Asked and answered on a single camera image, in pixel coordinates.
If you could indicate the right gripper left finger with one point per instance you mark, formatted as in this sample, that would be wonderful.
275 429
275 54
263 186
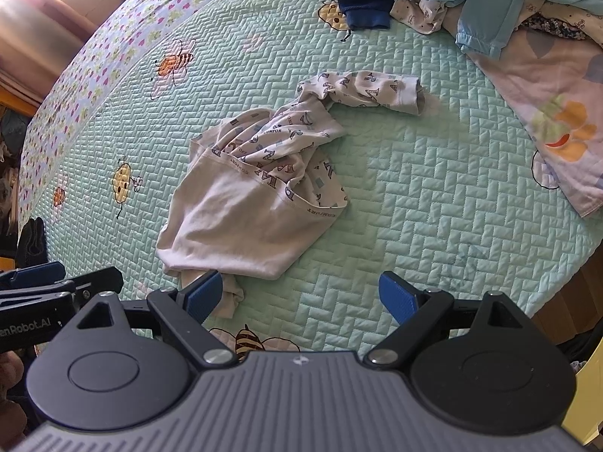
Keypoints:
180 315

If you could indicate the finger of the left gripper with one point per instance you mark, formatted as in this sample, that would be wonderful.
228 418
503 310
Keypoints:
35 276
85 282

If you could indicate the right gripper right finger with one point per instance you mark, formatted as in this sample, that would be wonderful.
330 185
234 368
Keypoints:
422 318

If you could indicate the white letter-print shirt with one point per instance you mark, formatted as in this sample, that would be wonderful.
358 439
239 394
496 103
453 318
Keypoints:
258 191

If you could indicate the black folded garment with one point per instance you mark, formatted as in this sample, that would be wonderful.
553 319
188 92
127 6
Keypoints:
32 246

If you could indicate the green quilted bee bedspread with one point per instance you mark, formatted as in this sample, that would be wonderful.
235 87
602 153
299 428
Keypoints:
450 199

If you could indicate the pink curtain left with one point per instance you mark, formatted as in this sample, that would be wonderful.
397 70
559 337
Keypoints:
39 39

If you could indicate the floral pillow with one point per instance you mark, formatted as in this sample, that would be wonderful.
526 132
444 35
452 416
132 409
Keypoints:
554 86

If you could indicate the white patterned garment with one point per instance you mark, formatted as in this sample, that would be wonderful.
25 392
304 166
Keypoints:
425 17

